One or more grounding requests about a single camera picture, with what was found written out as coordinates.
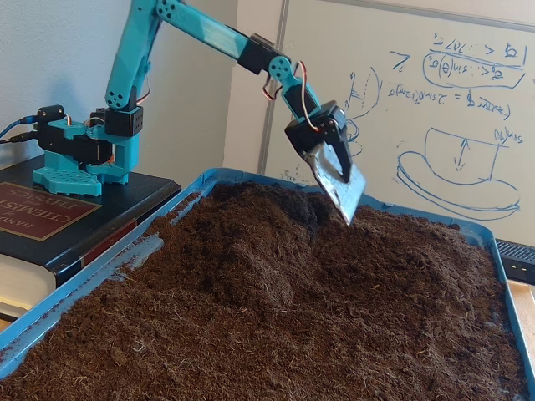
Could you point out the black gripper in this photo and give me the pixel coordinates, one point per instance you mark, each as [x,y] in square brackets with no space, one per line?
[302,137]

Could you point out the silver foil scoop blade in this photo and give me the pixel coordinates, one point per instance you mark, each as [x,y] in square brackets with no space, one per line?
[347,196]

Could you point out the brown soil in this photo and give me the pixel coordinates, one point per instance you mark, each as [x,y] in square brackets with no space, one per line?
[292,292]

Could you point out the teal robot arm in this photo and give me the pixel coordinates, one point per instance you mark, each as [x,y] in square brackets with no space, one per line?
[200,29]

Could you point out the whiteboard with blue drawings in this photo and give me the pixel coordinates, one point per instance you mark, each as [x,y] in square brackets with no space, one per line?
[334,33]

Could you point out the perforated electronics box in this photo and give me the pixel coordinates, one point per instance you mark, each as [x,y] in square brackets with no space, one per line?
[518,267]

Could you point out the black servo controller housing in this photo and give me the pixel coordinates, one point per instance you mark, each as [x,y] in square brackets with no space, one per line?
[50,115]

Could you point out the black chemistry physics handbook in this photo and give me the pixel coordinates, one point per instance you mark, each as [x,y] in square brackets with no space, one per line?
[25,209]

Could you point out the blue plastic tray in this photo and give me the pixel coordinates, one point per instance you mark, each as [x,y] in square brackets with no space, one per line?
[42,319]

